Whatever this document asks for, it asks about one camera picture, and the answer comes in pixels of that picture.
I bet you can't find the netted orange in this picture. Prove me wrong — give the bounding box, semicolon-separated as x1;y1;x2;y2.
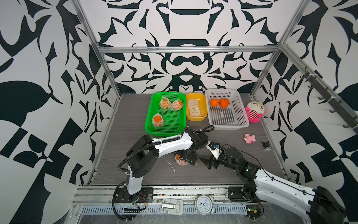
152;113;164;128
159;96;172;110
171;99;183;111
220;98;230;108
175;154;189;166

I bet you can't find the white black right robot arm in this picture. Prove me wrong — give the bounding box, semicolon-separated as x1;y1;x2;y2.
202;141;346;224

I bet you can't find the small black figurine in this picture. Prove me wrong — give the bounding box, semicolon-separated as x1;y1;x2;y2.
262;141;271;151

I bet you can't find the white analog clock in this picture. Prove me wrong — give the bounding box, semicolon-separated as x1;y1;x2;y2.
194;195;214;215

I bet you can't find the white rectangular device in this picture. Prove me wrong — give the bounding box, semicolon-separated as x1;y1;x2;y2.
161;198;184;216

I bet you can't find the pink white plush doll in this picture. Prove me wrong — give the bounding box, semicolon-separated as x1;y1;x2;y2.
245;101;265;123

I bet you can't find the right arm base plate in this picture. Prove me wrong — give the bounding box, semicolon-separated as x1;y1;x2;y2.
227;186;260;203

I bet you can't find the white perforated plastic basket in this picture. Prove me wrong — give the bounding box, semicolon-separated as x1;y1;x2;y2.
205;89;249;130

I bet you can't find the small circuit board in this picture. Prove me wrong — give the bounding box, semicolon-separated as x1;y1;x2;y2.
246;204;262;220

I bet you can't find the white foam net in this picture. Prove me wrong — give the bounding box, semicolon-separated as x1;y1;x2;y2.
187;99;199;108
189;107;201;117

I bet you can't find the green plastic basket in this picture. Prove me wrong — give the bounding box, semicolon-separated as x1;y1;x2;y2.
145;92;186;137

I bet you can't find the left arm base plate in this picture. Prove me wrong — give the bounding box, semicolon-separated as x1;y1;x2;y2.
113;187;154;203

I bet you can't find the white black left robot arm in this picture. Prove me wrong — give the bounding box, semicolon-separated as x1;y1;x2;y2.
112;125;214;222

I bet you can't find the small pink pig toy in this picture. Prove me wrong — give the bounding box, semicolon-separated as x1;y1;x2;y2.
243;133;256;144

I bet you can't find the orange being unwrapped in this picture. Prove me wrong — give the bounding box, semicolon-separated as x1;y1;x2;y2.
210;99;220;107

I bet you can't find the yellow plastic tub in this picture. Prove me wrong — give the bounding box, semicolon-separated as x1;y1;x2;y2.
186;93;208;121

